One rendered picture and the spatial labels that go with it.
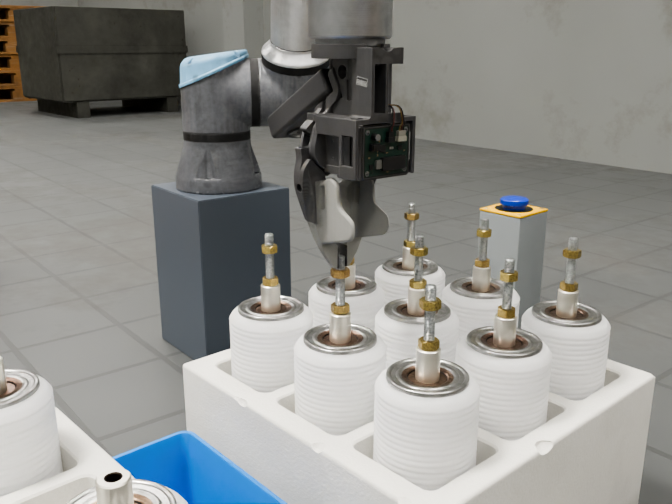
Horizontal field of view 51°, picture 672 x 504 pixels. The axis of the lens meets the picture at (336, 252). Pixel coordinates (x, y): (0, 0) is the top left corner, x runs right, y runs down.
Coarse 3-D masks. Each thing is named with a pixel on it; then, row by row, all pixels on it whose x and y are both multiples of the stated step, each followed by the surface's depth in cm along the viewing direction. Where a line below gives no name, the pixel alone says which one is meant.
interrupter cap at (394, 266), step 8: (384, 264) 97; (392, 264) 97; (400, 264) 98; (424, 264) 97; (432, 264) 97; (392, 272) 94; (400, 272) 93; (408, 272) 94; (424, 272) 93; (432, 272) 94
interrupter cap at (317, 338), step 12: (324, 324) 76; (312, 336) 73; (324, 336) 74; (360, 336) 73; (372, 336) 73; (312, 348) 71; (324, 348) 70; (336, 348) 70; (348, 348) 70; (360, 348) 70
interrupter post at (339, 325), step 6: (330, 312) 72; (348, 312) 72; (330, 318) 72; (336, 318) 71; (342, 318) 71; (348, 318) 72; (330, 324) 72; (336, 324) 72; (342, 324) 72; (348, 324) 72; (330, 330) 72; (336, 330) 72; (342, 330) 72; (348, 330) 72; (330, 336) 73; (336, 336) 72; (342, 336) 72; (348, 336) 72; (336, 342) 72; (342, 342) 72
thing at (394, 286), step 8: (376, 272) 96; (384, 272) 95; (440, 272) 95; (376, 280) 96; (384, 280) 94; (392, 280) 93; (400, 280) 93; (408, 280) 93; (432, 280) 93; (440, 280) 94; (384, 288) 94; (392, 288) 93; (400, 288) 93; (440, 288) 94; (384, 296) 95; (392, 296) 94; (400, 296) 93; (440, 296) 95; (384, 304) 95
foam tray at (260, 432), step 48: (192, 384) 83; (240, 384) 79; (624, 384) 79; (240, 432) 77; (288, 432) 70; (480, 432) 69; (576, 432) 70; (624, 432) 78; (288, 480) 71; (336, 480) 65; (384, 480) 62; (480, 480) 62; (528, 480) 66; (576, 480) 73; (624, 480) 81
